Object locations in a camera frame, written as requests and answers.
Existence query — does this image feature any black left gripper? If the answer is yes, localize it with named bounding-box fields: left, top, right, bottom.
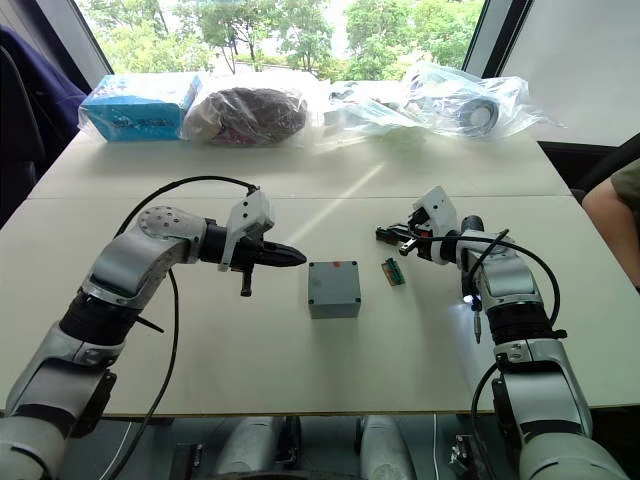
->
left=230, top=230, right=308, bottom=298

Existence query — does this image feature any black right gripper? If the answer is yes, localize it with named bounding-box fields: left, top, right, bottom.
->
left=375, top=206, right=437, bottom=262

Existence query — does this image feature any grey box with lid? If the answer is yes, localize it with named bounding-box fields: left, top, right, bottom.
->
left=306, top=259, right=363, bottom=321

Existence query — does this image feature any electric screwdriver with light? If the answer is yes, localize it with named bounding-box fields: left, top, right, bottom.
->
left=460, top=259, right=487, bottom=347

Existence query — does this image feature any small green circuit board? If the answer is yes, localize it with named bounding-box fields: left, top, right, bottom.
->
left=381, top=256, right=408, bottom=289

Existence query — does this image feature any clear plastic bag with parts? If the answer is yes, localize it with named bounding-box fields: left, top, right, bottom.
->
left=319, top=79, right=426, bottom=139

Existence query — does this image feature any brown item in plastic bag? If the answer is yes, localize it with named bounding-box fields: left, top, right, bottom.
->
left=180, top=85, right=312, bottom=148

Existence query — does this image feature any plastic bag with round speaker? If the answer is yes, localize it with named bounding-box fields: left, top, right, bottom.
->
left=399, top=61, right=566, bottom=141

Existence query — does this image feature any silver rounded robot leg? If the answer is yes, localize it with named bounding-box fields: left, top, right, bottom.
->
left=358, top=415, right=417, bottom=480
left=213, top=415, right=282, bottom=477

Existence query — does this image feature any blue carton in plastic wrap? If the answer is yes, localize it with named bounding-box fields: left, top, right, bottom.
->
left=77, top=72, right=205, bottom=144

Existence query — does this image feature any black chair back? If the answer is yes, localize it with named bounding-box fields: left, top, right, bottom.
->
left=569, top=144, right=640, bottom=204

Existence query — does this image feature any olive green shirt sleeve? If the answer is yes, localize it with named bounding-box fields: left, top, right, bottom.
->
left=611, top=158, right=640, bottom=222

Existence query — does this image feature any dark blue fabric chair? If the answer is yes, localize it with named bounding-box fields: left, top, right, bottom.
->
left=0, top=24, right=89, bottom=226

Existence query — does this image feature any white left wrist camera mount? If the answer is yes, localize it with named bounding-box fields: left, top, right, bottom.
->
left=217, top=189, right=277, bottom=273

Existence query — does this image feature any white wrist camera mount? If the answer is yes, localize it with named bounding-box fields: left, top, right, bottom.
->
left=217, top=189, right=277, bottom=273
left=411, top=185, right=459, bottom=265

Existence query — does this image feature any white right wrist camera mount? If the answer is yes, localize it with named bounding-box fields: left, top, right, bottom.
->
left=411, top=185, right=459, bottom=265

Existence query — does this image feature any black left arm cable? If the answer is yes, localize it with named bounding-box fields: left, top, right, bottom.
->
left=105, top=174, right=262, bottom=480

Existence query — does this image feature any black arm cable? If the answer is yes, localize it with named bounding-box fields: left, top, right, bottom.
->
left=105, top=174, right=262, bottom=480
left=407, top=228, right=569, bottom=480

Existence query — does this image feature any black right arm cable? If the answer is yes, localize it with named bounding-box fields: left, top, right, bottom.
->
left=407, top=228, right=569, bottom=480

